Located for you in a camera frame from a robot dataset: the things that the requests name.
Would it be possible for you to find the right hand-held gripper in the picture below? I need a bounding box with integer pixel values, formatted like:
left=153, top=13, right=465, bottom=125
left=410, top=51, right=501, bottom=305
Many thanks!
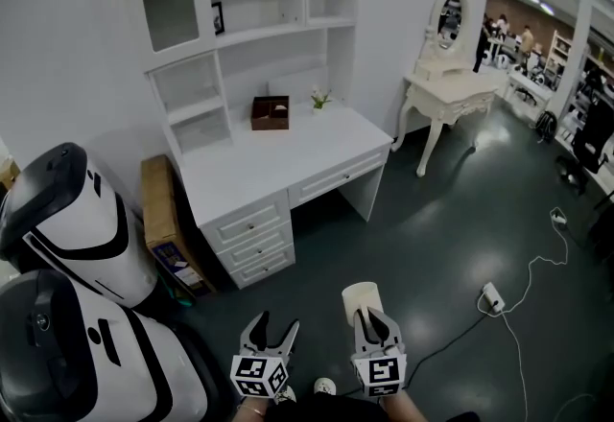
left=349, top=306, right=410, bottom=399

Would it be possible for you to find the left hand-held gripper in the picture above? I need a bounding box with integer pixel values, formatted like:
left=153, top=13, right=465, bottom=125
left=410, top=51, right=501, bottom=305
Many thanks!
left=228, top=311, right=301, bottom=400

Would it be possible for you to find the cream ceramic mug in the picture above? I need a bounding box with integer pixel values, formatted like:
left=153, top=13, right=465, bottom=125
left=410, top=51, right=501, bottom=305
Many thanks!
left=341, top=281, right=384, bottom=328

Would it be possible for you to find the white desk shelving unit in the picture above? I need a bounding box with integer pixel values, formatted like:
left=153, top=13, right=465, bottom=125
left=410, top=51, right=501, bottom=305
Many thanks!
left=118, top=0, right=359, bottom=167

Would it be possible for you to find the person's left forearm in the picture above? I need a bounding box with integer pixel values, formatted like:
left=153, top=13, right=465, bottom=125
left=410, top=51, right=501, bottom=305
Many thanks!
left=236, top=398, right=275, bottom=422

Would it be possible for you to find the person's right forearm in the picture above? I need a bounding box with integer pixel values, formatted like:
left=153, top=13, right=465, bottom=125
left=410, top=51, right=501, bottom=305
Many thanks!
left=378, top=390, right=429, bottom=422

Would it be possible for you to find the flat brown cardboard box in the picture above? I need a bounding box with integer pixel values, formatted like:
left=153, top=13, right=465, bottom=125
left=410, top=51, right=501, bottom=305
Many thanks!
left=140, top=154, right=217, bottom=299

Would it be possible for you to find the brown wooden organizer box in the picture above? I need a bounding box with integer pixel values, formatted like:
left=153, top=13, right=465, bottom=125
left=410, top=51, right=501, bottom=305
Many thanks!
left=250, top=95, right=291, bottom=131

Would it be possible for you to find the small potted flower plant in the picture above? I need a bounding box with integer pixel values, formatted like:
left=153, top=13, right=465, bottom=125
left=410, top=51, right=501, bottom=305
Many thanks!
left=309, top=84, right=333, bottom=116

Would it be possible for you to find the cream vanity dressing table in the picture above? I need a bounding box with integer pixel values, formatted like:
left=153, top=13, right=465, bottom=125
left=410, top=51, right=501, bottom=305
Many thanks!
left=390, top=58, right=500, bottom=178

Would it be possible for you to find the black office chair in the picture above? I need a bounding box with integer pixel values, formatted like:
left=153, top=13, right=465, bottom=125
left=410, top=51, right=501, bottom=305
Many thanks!
left=555, top=120, right=614, bottom=197

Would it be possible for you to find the white work table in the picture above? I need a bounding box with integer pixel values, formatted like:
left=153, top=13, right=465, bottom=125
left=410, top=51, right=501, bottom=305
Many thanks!
left=503, top=69, right=555, bottom=107

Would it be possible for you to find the black power cable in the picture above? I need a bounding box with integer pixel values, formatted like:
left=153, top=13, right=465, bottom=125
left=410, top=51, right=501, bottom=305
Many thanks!
left=401, top=312, right=490, bottom=395

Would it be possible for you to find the white power cable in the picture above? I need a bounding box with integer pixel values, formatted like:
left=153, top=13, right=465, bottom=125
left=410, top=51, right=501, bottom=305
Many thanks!
left=498, top=218, right=572, bottom=422

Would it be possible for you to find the oval vanity mirror cream frame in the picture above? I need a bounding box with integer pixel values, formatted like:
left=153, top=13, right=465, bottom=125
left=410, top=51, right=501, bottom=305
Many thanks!
left=414, top=0, right=470, bottom=76

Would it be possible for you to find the black picture frame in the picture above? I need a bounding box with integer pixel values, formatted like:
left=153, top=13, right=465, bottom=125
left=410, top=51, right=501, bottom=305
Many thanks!
left=210, top=1, right=225, bottom=36

